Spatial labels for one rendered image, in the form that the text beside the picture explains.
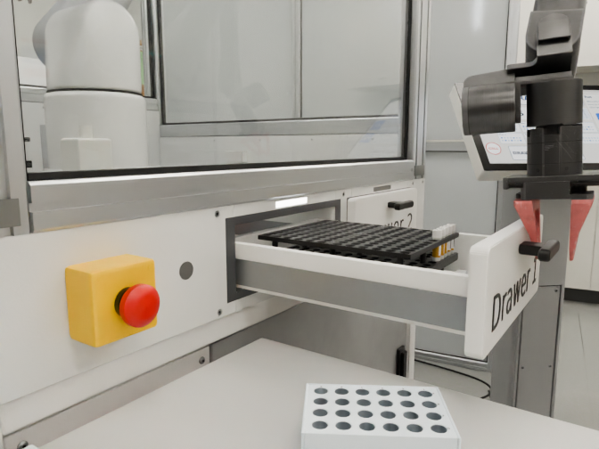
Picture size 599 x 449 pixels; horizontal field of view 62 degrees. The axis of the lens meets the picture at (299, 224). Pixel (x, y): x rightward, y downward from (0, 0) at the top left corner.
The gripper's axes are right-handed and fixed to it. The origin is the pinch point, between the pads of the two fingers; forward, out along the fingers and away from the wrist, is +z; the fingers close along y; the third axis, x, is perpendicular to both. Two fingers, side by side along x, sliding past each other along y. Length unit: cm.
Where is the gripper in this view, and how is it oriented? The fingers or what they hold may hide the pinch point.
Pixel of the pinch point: (554, 252)
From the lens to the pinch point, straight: 66.0
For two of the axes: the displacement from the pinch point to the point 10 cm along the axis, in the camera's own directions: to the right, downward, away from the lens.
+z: 0.7, 9.9, 1.2
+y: -8.5, -0.1, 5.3
